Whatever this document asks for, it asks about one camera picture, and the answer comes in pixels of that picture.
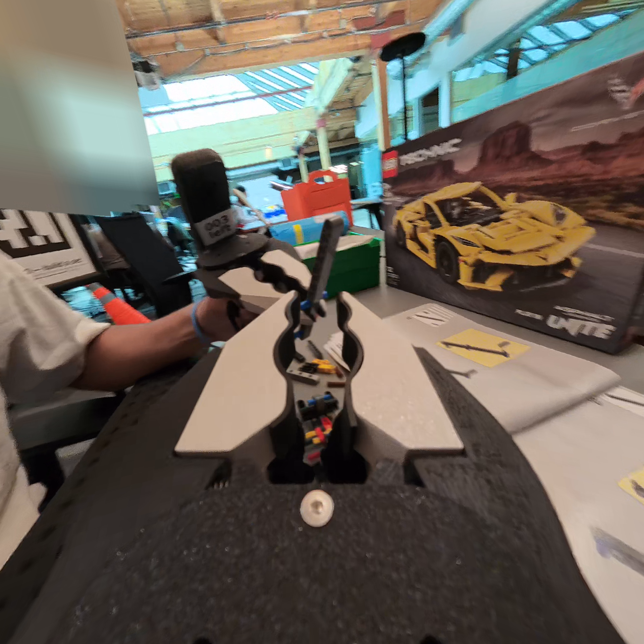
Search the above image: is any open instruction booklet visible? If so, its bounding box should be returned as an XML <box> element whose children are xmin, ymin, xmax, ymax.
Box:
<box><xmin>322</xmin><ymin>302</ymin><xmax>644</xmax><ymax>644</ymax></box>

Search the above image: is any white ceiling projector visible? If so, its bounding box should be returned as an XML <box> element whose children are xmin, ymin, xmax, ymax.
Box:
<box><xmin>132</xmin><ymin>59</ymin><xmax>162</xmax><ymax>91</ymax></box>

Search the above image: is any orange felt bag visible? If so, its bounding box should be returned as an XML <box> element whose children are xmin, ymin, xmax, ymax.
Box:
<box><xmin>281</xmin><ymin>170</ymin><xmax>353</xmax><ymax>222</ymax></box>

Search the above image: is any long dark grey lego beam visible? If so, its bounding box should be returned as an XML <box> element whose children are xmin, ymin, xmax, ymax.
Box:
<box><xmin>296</xmin><ymin>216</ymin><xmax>345</xmax><ymax>339</ymax></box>

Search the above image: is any green plastic bin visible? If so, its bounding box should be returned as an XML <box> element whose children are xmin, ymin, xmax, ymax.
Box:
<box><xmin>297</xmin><ymin>236</ymin><xmax>382</xmax><ymax>298</ymax></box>

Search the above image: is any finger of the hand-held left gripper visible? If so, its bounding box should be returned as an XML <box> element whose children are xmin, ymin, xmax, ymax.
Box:
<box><xmin>253</xmin><ymin>249</ymin><xmax>314</xmax><ymax>304</ymax></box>
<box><xmin>216</xmin><ymin>266</ymin><xmax>295</xmax><ymax>316</ymax></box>

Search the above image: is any person's left forearm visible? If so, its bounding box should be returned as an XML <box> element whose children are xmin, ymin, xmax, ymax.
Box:
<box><xmin>70</xmin><ymin>301</ymin><xmax>204</xmax><ymax>392</ymax></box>

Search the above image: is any black office chair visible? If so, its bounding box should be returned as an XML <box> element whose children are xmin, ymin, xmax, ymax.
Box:
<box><xmin>96</xmin><ymin>214</ymin><xmax>194</xmax><ymax>319</ymax></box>

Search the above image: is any black round pole lamp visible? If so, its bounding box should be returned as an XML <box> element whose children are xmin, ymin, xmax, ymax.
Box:
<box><xmin>380</xmin><ymin>33</ymin><xmax>427</xmax><ymax>147</ymax></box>

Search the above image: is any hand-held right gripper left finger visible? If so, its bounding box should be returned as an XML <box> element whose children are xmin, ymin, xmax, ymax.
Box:
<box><xmin>174</xmin><ymin>291</ymin><xmax>303</xmax><ymax>472</ymax></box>

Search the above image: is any partly built lego chassis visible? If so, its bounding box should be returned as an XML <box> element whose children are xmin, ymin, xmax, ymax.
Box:
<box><xmin>286</xmin><ymin>339</ymin><xmax>349</xmax><ymax>464</ymax></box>

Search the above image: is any orange traffic cone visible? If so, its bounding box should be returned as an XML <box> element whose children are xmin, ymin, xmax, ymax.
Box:
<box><xmin>88</xmin><ymin>283</ymin><xmax>152</xmax><ymax>325</ymax></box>

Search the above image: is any person's left hand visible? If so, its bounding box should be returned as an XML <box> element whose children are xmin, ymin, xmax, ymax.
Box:
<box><xmin>201</xmin><ymin>297</ymin><xmax>259</xmax><ymax>345</ymax></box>

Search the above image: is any black white marker sign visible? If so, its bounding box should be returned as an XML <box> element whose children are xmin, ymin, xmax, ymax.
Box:
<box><xmin>0</xmin><ymin>209</ymin><xmax>101</xmax><ymax>290</ymax></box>

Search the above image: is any lego set box yellow car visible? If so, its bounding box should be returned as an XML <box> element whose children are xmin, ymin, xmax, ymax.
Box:
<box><xmin>381</xmin><ymin>50</ymin><xmax>644</xmax><ymax>355</ymax></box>

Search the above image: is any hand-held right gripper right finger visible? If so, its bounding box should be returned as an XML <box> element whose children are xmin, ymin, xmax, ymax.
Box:
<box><xmin>336</xmin><ymin>292</ymin><xmax>465</xmax><ymax>472</ymax></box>

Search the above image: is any light blue roll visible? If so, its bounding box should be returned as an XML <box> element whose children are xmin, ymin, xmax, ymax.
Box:
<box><xmin>269</xmin><ymin>211</ymin><xmax>350</xmax><ymax>247</ymax></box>

